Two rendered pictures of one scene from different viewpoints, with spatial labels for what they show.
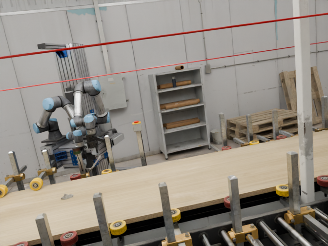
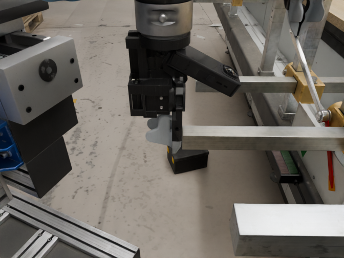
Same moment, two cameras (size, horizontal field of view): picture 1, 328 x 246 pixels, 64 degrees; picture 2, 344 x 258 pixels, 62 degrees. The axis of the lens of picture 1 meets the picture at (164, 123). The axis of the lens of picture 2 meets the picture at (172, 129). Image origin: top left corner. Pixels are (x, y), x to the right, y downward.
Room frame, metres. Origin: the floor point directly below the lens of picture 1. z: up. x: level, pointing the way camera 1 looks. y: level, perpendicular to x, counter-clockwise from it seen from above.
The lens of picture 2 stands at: (2.33, 1.20, 1.15)
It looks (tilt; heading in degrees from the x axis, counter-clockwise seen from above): 36 degrees down; 278
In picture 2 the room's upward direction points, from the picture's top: straight up
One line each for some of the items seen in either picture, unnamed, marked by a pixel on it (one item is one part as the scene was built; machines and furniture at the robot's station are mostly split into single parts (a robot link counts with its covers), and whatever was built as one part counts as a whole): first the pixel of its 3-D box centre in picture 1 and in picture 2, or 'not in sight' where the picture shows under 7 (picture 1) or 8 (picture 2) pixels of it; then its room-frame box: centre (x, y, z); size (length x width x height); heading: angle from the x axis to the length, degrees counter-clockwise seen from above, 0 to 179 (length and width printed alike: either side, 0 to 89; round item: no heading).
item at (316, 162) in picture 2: not in sight; (314, 153); (2.10, 0.71, 0.75); 0.26 x 0.01 x 0.10; 97
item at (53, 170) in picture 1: (47, 171); not in sight; (2.04, 1.00, 0.95); 0.14 x 0.06 x 0.05; 97
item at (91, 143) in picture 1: (92, 140); not in sight; (2.16, 0.63, 1.12); 0.09 x 0.08 x 0.12; 97
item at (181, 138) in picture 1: (179, 112); not in sight; (4.84, -0.32, 0.78); 0.90 x 0.45 x 1.55; 103
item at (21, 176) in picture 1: (15, 177); not in sight; (2.00, 1.25, 0.95); 0.14 x 0.06 x 0.05; 97
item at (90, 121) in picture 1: (89, 122); not in sight; (2.17, 0.62, 1.28); 0.09 x 0.08 x 0.11; 2
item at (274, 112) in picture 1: (276, 135); not in sight; (2.30, -1.00, 0.88); 0.04 x 0.04 x 0.48; 7
